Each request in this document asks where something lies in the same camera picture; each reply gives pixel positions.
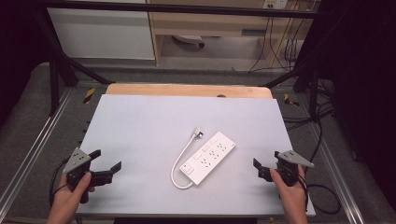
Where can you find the person's left hand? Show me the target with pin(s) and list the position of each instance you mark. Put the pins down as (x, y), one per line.
(68, 196)

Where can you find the wooden desk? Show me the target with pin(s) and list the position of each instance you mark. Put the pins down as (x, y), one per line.
(199, 23)

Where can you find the black curtain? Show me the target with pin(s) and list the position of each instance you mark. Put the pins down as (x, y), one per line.
(15, 46)
(367, 77)

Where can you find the white wall outlet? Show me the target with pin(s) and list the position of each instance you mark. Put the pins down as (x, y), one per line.
(275, 3)

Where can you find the white power strip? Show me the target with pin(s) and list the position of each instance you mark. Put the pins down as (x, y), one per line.
(207, 158)

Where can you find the white plug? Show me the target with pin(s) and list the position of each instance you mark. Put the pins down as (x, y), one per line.
(197, 133)

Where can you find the black metal stand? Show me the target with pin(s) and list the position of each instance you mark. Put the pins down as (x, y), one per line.
(54, 87)
(313, 93)

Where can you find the wooden table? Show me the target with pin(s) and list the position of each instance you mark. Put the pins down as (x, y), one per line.
(186, 90)

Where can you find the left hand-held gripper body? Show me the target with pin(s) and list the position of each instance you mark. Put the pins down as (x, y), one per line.
(76, 160)

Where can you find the white cabinet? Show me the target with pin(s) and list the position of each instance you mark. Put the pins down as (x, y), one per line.
(102, 34)

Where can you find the grey power strip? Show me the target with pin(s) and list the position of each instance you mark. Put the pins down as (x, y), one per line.
(188, 39)

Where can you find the person's right hand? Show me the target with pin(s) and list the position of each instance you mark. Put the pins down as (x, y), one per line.
(292, 196)

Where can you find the black metal crossbar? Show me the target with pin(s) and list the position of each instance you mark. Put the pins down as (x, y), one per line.
(186, 9)

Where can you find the aluminium floor rail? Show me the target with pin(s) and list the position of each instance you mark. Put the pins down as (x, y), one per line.
(31, 146)
(337, 177)

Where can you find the white table cover board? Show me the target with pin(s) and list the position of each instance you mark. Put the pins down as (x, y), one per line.
(140, 124)

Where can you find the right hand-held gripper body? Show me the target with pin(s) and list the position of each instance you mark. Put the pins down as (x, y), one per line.
(289, 169)

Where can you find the yellow black tape marker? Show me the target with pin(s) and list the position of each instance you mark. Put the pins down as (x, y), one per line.
(290, 100)
(89, 95)

